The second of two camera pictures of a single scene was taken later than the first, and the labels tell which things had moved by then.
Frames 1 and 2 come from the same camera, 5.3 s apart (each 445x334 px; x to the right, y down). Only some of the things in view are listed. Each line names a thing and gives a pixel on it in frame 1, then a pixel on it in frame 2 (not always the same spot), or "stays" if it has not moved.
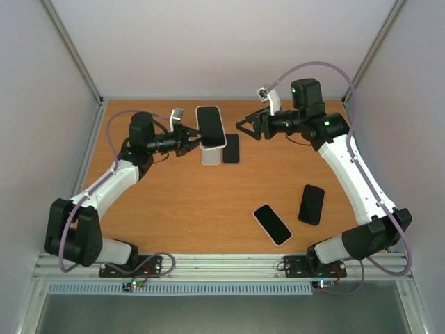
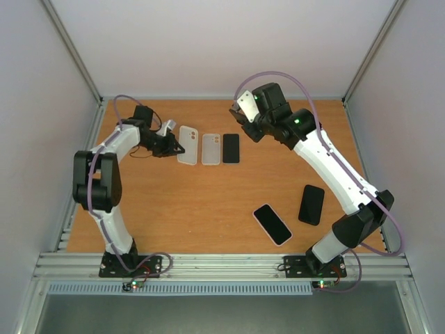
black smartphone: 231,152 stays
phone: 272,224 stays
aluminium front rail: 219,268 stays
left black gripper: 182,133 → 170,149
